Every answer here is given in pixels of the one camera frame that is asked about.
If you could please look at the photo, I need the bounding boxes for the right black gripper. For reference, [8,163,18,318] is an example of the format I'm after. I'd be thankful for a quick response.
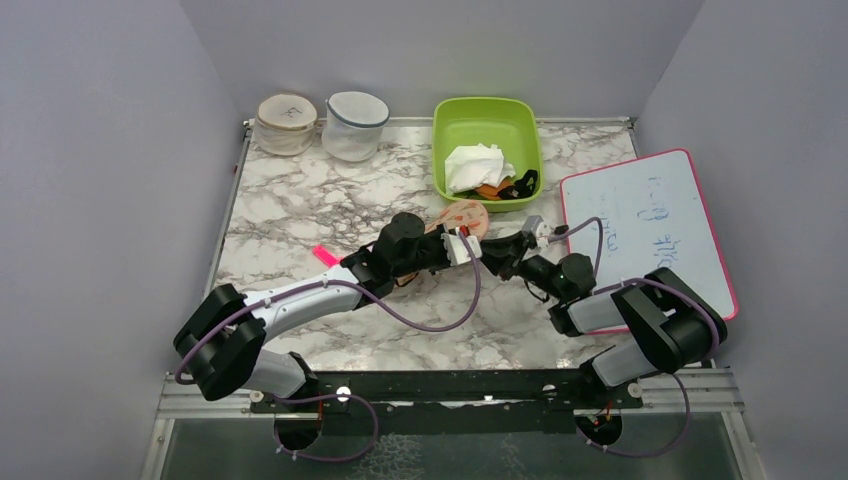
[477,231,566,300]

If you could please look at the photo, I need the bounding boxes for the floral mesh laundry bag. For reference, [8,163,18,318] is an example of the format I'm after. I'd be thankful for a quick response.
[392,200,489,287]

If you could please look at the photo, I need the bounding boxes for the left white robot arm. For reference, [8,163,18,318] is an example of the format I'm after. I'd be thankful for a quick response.
[173,212,481,411]

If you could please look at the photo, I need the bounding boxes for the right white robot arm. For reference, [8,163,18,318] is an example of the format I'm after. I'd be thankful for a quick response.
[481,233,727,407]

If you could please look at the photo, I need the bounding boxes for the beige round laundry bag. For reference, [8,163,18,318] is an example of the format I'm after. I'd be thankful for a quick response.
[253,93,318,156]

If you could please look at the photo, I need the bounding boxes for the orange and black items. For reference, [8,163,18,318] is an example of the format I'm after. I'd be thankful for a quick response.
[456,170,539,201]

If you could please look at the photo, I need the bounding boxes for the crumpled white cloth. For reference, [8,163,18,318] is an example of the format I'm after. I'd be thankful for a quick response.
[444,143,516,194]

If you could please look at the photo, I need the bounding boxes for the pink plastic clip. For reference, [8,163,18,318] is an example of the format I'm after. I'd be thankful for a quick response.
[311,245,341,268]

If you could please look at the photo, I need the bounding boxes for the green plastic bin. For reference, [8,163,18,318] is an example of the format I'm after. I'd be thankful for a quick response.
[431,96,545,213]

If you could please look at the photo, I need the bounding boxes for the pink framed whiteboard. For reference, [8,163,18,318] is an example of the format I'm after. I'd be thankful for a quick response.
[560,149,738,320]

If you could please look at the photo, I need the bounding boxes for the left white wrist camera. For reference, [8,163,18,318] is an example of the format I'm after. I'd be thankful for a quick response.
[441,231,482,267]

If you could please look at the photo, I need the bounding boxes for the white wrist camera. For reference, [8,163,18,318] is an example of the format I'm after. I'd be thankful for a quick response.
[521,215,553,249]
[441,231,482,267]

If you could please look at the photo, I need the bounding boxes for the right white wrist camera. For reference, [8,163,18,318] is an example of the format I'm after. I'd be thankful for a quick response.
[521,215,553,249]

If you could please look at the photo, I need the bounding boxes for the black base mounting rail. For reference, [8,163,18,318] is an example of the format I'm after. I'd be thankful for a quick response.
[250,369,643,436]

